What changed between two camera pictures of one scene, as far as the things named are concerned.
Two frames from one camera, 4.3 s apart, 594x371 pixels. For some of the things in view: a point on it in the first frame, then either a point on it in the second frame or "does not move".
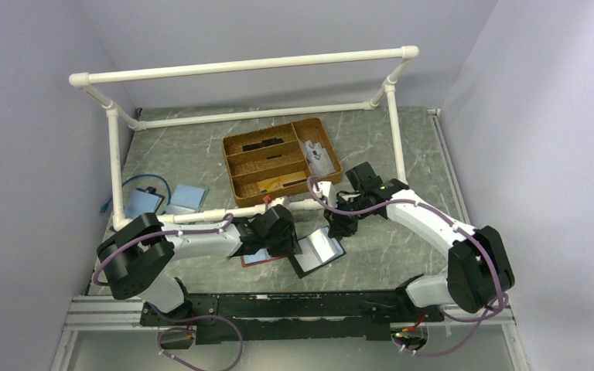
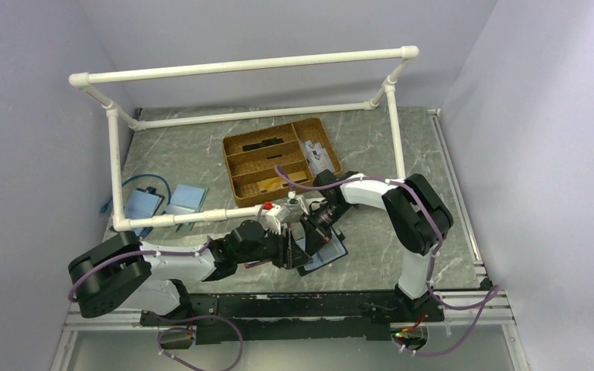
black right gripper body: (346, 222) -> (319, 223)
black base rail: (288, 317) does not move
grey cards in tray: (320, 163) does not move
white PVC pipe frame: (87, 81) does not move
